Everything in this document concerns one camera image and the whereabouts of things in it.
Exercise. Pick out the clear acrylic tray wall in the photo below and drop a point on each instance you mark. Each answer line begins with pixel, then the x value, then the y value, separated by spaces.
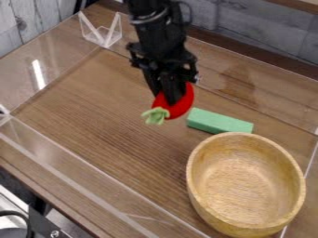
pixel 77 145

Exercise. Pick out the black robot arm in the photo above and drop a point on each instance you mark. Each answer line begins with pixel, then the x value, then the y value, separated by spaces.
pixel 145 9

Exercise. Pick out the green foam block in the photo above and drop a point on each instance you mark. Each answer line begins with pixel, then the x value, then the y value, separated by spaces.
pixel 216 123

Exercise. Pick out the wooden bowl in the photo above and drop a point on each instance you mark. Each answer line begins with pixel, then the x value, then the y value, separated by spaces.
pixel 246 185

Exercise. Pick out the red plush strawberry green leaf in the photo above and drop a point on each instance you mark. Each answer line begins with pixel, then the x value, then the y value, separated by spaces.
pixel 161 111

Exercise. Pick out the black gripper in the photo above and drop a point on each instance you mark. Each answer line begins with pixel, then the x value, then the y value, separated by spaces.
pixel 160 56

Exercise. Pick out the black metal stand bracket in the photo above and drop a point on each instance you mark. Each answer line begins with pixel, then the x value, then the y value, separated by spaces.
pixel 38 227

